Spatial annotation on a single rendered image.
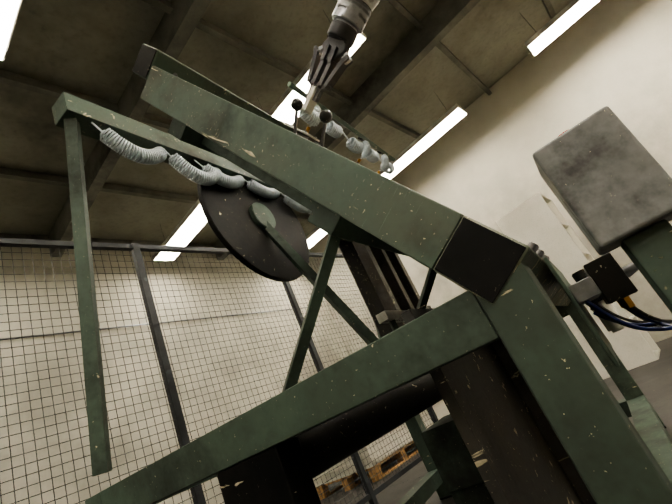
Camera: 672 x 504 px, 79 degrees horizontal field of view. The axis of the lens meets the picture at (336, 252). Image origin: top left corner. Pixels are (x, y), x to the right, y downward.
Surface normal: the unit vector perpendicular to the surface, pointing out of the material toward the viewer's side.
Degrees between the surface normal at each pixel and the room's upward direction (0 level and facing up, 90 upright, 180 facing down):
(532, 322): 90
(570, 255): 90
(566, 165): 90
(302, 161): 90
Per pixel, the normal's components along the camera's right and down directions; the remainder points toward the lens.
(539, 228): -0.64, -0.04
